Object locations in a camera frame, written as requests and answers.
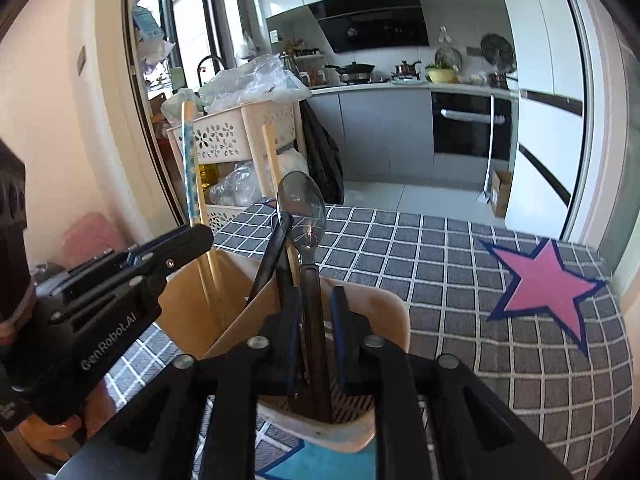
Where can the yellow gold package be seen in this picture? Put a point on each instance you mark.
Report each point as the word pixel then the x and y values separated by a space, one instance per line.
pixel 207 177

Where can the bamboo chopstick blue dotted end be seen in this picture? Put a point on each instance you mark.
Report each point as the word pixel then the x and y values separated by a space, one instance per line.
pixel 189 170

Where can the beige plastic utensil holder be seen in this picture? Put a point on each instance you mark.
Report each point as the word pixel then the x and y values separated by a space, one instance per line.
pixel 390 320

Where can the round black strainer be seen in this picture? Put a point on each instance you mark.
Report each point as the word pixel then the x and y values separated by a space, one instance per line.
pixel 497 50

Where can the dark jacket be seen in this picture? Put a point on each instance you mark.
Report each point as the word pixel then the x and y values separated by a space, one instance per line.
pixel 322 155

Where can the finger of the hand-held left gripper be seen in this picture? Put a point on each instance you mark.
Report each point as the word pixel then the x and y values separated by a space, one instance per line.
pixel 90 270
pixel 185 245

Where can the cardboard box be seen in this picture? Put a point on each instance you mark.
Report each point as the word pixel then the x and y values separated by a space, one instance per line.
pixel 501 192

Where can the hanging white plastic bag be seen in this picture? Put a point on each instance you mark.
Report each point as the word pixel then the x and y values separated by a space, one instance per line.
pixel 246 46

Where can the grey wall switch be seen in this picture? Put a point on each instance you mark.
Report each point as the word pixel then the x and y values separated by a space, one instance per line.
pixel 81 60

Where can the black kitchen faucet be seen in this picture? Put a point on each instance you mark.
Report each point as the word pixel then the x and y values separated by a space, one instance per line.
pixel 210 60

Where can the blue white bag at window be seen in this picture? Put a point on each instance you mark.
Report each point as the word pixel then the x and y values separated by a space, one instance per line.
pixel 150 35

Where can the grey checked star tablecloth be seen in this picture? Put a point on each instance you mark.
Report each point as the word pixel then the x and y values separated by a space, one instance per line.
pixel 450 270

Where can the steel pot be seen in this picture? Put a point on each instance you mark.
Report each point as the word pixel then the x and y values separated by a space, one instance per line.
pixel 497 80

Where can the black range hood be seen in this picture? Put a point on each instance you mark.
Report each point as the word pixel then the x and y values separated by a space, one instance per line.
pixel 375 20

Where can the round hanging plate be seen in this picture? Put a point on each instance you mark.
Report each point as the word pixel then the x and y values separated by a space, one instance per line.
pixel 447 56

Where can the black built-in oven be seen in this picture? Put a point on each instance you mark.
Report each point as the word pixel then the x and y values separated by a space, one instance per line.
pixel 465 125

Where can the brown cooking pot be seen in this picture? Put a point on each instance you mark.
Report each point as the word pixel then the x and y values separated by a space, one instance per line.
pixel 407 70

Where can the grey base cabinets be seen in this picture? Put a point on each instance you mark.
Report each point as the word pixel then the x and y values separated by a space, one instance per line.
pixel 380 130

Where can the person's left hand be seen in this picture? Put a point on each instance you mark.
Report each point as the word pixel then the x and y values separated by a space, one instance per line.
pixel 50 432

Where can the yellow bowl with greens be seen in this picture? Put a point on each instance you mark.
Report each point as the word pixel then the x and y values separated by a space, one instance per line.
pixel 441 75

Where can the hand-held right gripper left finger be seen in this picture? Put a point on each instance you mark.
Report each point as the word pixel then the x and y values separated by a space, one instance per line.
pixel 295 340

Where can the spice bottles rack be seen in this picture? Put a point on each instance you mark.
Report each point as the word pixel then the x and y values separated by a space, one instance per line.
pixel 305 67

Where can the beige plastic storage cart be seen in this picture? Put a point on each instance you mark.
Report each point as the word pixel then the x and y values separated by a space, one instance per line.
pixel 220 135

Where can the pink plastic stool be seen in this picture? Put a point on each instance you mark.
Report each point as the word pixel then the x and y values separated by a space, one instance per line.
pixel 95 237

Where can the clear plastic bags pile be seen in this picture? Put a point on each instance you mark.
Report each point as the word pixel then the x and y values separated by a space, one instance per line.
pixel 255 80

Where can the black wok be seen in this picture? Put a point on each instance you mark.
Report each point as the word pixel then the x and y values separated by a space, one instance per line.
pixel 352 71

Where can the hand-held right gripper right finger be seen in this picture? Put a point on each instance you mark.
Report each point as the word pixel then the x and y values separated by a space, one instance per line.
pixel 340 340

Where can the white refrigerator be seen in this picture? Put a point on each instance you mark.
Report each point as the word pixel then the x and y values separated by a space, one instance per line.
pixel 545 60

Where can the clear plastic bag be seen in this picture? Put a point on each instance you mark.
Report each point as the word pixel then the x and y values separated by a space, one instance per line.
pixel 235 185

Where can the white wall outlet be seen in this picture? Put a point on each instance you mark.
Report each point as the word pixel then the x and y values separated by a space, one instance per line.
pixel 273 36

